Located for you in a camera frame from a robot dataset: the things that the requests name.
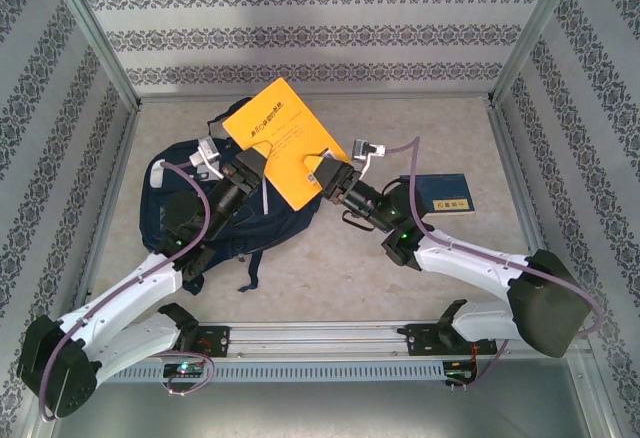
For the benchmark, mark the yellow paperback book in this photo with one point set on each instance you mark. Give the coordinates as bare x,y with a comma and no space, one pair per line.
285,128

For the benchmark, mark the navy book with yellow label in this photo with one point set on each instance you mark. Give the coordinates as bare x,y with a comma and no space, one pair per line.
445,190

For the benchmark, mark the navy blue backpack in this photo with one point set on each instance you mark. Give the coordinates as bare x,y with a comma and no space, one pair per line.
280,228

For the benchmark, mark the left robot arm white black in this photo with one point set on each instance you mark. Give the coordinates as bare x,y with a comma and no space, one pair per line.
120,298

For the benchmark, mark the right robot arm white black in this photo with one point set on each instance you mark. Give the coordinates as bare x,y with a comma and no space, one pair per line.
475,268

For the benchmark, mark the sheet metal shelf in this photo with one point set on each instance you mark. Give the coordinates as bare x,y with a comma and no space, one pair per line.
320,413

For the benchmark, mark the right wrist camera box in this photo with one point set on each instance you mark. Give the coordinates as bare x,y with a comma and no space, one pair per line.
362,149

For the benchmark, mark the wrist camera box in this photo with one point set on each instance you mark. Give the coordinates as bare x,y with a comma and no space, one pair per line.
362,149
207,148

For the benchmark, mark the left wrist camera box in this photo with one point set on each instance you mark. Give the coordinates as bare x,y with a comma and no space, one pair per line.
207,148

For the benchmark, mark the aluminium frame rail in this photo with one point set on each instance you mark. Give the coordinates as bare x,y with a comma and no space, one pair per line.
110,208
527,208

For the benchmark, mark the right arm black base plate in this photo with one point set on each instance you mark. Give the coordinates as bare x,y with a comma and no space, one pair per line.
420,340

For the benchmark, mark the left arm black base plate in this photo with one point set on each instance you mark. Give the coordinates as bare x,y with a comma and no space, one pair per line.
217,340

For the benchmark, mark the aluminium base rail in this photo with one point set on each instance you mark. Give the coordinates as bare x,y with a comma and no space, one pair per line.
320,338

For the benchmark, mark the aluminium frame post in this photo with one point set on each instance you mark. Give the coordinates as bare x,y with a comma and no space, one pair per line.
534,33
95,33

